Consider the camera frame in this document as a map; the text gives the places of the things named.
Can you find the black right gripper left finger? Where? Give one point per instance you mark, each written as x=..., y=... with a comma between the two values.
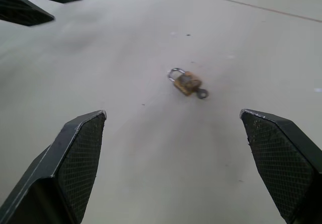
x=63, y=163

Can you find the small brass padlock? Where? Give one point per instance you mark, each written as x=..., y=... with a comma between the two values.
x=186, y=81

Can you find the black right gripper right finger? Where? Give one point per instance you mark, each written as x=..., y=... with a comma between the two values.
x=281, y=158

